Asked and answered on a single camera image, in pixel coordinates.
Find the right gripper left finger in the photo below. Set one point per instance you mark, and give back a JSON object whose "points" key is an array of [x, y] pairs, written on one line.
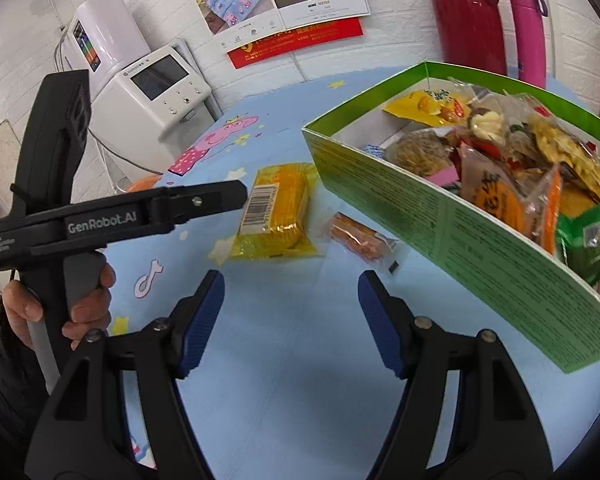
{"points": [[83, 432]]}

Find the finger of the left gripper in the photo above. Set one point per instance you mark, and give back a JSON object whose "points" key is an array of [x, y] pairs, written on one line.
{"points": [[183, 203]]}

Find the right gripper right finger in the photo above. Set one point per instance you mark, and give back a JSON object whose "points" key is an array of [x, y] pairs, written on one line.
{"points": [[496, 432]]}

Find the green snack packet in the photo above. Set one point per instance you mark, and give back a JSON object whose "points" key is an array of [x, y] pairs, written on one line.
{"points": [[578, 244]]}

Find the orange peanut snack bag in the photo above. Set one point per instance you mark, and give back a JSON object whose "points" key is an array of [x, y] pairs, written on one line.
{"points": [[526, 201]]}

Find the clear brown snack packet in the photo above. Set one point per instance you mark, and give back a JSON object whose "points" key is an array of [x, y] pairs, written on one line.
{"points": [[421, 152]]}

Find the yellow chips snack bag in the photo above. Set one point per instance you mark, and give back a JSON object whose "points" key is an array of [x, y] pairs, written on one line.
{"points": [[434, 108]]}

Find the Danco Galette snack bag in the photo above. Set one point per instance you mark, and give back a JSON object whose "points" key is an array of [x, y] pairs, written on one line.
{"points": [[524, 140]]}

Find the person's left hand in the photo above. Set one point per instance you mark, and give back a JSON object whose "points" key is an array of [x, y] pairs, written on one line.
{"points": [[90, 312]]}

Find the orange plastic basin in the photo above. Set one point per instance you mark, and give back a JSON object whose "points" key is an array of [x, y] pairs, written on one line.
{"points": [[144, 184]]}

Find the white screen appliance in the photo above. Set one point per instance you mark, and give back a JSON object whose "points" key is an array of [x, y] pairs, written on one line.
{"points": [[150, 113]]}

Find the yellow barcode snack pack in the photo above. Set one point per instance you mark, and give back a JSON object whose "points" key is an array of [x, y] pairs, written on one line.
{"points": [[275, 217]]}

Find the small orange sausage snack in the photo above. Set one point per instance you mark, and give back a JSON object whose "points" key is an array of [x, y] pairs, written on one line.
{"points": [[371, 246]]}

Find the blue cartoon tablecloth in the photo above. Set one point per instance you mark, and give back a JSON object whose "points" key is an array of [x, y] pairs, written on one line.
{"points": [[292, 385]]}

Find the green cardboard box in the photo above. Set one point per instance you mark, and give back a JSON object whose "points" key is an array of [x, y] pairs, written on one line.
{"points": [[548, 303]]}

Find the red thermos jug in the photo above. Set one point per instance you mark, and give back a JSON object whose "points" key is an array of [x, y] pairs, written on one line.
{"points": [[471, 34]]}

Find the pink water bottle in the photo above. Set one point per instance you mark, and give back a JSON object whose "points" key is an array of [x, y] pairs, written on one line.
{"points": [[528, 16]]}

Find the white wall water purifier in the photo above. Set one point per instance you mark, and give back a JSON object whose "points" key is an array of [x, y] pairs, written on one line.
{"points": [[102, 38]]}

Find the bedding wall calendar poster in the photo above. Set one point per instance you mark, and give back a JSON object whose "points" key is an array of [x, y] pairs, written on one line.
{"points": [[251, 31]]}

